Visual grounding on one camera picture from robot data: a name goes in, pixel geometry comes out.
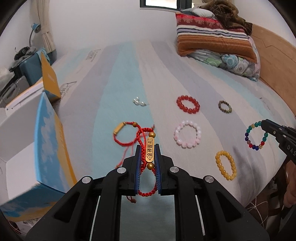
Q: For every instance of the person right hand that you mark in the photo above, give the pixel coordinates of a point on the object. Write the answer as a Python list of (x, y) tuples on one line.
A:
[(290, 195)]

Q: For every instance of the beige curtain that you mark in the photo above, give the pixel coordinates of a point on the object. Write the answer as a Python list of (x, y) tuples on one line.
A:
[(43, 15)]

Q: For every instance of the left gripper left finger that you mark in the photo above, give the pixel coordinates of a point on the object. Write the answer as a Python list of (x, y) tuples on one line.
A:
[(91, 209)]

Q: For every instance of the striped pillow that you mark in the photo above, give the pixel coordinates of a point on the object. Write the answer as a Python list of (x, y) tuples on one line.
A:
[(194, 32)]

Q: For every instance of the teal suitcase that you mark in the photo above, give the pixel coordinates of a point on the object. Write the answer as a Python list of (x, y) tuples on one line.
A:
[(31, 67)]

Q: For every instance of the dark window frame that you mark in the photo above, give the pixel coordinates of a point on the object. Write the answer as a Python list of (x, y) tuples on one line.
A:
[(175, 5)]

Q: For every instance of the white blue cardboard box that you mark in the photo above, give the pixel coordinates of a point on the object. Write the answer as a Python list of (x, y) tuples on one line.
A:
[(36, 170)]

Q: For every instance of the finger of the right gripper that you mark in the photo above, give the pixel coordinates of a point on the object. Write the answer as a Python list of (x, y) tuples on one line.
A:
[(273, 129)]

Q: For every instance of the grey suitcase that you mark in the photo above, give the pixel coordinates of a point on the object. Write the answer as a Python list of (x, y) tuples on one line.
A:
[(13, 89)]

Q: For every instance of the blue desk lamp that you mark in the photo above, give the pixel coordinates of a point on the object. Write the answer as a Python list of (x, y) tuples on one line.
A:
[(36, 28)]

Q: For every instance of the brown fuzzy blanket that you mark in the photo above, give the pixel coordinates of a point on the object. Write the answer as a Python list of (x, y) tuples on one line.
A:
[(227, 14)]

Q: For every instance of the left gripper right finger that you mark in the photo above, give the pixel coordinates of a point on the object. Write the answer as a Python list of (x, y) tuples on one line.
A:
[(204, 209)]

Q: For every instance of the wooden headboard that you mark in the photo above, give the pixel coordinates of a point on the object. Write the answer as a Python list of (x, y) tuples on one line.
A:
[(277, 58)]

